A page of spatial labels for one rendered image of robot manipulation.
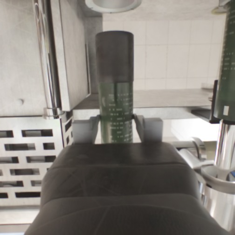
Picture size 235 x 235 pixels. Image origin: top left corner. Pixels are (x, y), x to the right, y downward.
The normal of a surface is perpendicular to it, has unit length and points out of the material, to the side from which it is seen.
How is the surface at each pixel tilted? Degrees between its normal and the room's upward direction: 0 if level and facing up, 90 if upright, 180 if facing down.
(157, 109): 90
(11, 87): 90
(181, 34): 90
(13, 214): 90
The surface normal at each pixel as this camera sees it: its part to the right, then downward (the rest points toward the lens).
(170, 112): 0.02, 0.25
